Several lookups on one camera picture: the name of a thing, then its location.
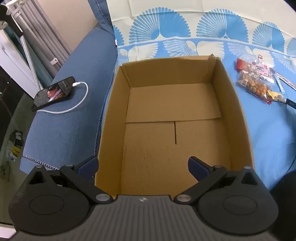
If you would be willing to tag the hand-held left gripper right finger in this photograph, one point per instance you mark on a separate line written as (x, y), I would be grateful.
(197, 168)

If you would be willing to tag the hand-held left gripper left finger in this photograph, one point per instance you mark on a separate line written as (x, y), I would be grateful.
(89, 166)

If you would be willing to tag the brown cardboard box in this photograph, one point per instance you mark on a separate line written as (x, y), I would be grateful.
(173, 104)

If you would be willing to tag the clear bag of coated peanuts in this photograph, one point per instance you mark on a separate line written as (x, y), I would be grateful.
(254, 84)

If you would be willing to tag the yellow candy packet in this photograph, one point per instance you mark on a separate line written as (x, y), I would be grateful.
(275, 95)

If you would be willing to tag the dark purple snack packet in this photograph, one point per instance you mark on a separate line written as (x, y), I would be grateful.
(291, 102)

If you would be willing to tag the light blue stick packet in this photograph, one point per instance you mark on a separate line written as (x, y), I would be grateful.
(280, 85)

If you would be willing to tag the clear bag of candies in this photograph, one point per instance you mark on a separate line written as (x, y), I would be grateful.
(260, 69)

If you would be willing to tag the white stick packet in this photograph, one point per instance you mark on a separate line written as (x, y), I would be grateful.
(286, 80)

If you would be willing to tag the blue sofa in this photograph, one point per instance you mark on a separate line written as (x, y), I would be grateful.
(69, 134)

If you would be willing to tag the blue fan-print sheet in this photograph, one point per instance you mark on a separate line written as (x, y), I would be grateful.
(266, 139)

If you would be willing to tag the mixed clutter pile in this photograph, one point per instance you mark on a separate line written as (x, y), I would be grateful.
(15, 143)

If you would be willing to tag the black smartphone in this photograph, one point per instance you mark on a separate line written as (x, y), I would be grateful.
(41, 98)

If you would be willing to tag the dark window pane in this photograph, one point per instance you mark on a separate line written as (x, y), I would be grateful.
(9, 99)

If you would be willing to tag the white curtain clip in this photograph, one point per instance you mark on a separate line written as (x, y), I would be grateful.
(54, 61)

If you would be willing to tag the small red white candy packet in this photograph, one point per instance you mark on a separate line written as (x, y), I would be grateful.
(260, 58)

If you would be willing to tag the black garment steamer head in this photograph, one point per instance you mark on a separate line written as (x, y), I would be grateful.
(9, 18)

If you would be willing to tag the white hanger stand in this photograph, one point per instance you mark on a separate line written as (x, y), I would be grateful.
(18, 5)

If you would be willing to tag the white window frame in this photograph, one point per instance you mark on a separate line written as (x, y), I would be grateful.
(13, 60)

